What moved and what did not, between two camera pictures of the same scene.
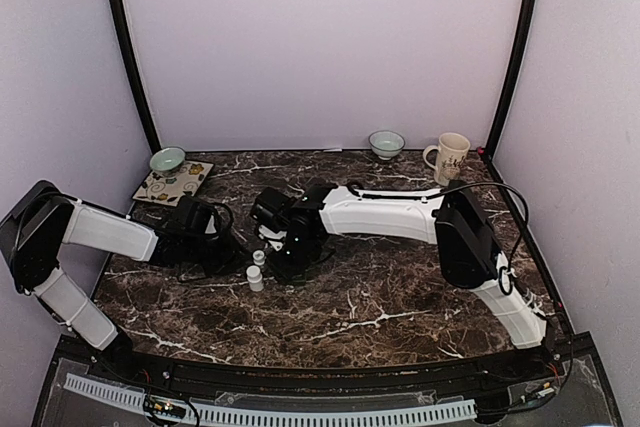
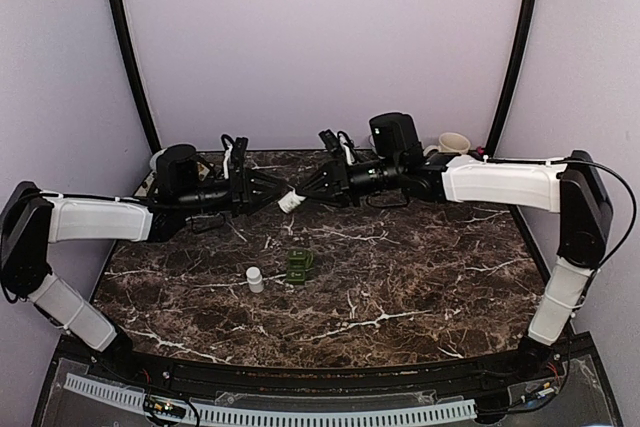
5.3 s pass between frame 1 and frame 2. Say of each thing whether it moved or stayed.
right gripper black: moved
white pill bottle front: stayed
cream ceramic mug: stayed
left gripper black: moved
